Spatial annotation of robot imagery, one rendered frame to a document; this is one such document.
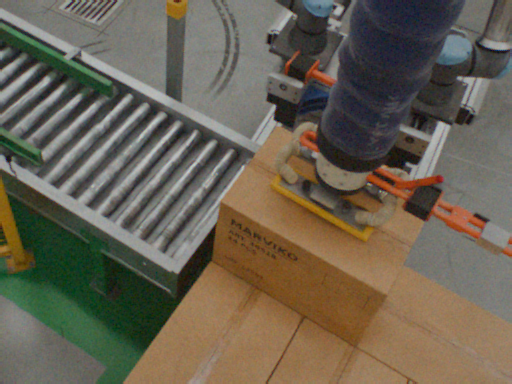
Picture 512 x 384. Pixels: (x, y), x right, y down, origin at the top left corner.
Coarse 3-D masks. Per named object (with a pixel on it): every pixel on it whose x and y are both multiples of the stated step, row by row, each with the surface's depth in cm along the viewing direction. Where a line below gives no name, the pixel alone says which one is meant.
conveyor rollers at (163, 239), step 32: (0, 64) 307; (0, 96) 291; (32, 96) 294; (64, 96) 298; (128, 96) 297; (96, 128) 284; (128, 128) 286; (64, 160) 273; (96, 160) 274; (128, 160) 278; (224, 160) 278; (64, 192) 263; (96, 192) 265; (224, 192) 269
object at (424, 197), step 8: (416, 192) 195; (424, 192) 195; (432, 192) 195; (440, 192) 195; (408, 200) 193; (416, 200) 193; (424, 200) 193; (432, 200) 193; (408, 208) 194; (416, 208) 192; (424, 208) 191; (432, 208) 191; (416, 216) 194; (424, 216) 193
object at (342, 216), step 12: (276, 180) 209; (300, 180) 210; (312, 180) 210; (288, 192) 207; (300, 192) 207; (312, 204) 205; (324, 204) 205; (348, 204) 202; (324, 216) 203; (336, 216) 203; (348, 216) 203; (348, 228) 201; (360, 228) 200; (372, 228) 201
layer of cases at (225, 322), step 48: (192, 288) 242; (240, 288) 244; (432, 288) 249; (192, 336) 231; (240, 336) 232; (288, 336) 234; (336, 336) 235; (384, 336) 236; (432, 336) 238; (480, 336) 239
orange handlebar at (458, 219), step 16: (320, 80) 223; (336, 80) 222; (304, 144) 205; (368, 176) 198; (384, 176) 200; (400, 192) 195; (448, 208) 194; (448, 224) 192; (464, 224) 190; (480, 224) 191
